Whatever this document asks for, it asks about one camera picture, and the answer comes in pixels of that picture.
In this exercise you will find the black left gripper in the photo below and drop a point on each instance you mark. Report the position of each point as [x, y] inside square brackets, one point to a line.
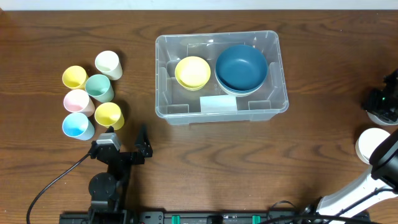
[123, 156]

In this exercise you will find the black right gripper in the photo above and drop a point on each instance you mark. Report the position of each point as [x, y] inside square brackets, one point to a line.
[376, 101]

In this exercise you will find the light grey small bowl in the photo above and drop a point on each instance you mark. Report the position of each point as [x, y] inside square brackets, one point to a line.
[378, 121]

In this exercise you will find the white small bowl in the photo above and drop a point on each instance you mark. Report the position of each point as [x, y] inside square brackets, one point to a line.
[368, 141]

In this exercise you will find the yellow small bowl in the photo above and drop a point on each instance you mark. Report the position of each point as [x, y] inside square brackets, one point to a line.
[192, 73]

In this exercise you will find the clear plastic storage bin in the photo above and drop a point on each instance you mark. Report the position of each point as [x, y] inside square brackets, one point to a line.
[178, 105]

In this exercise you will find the beige large bowl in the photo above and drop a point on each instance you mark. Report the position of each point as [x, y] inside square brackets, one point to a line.
[236, 94]

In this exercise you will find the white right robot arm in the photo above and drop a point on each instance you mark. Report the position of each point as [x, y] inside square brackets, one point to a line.
[379, 182]

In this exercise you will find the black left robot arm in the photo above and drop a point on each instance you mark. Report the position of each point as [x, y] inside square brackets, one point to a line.
[108, 189]

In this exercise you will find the yellow cup near gripper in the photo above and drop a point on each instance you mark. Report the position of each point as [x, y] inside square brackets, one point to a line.
[109, 114]

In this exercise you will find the light blue cup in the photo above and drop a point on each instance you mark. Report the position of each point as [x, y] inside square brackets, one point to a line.
[78, 126]

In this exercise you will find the green cup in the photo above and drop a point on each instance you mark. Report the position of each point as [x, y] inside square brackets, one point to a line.
[100, 88]

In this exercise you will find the pink cup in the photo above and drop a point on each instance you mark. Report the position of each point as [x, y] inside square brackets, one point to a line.
[78, 101]

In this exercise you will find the cream white cup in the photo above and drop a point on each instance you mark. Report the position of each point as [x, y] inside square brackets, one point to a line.
[108, 63]

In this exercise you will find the yellow cup far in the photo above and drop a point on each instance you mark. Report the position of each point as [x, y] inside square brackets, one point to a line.
[75, 77]

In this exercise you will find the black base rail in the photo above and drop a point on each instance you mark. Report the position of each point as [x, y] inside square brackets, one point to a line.
[128, 217]

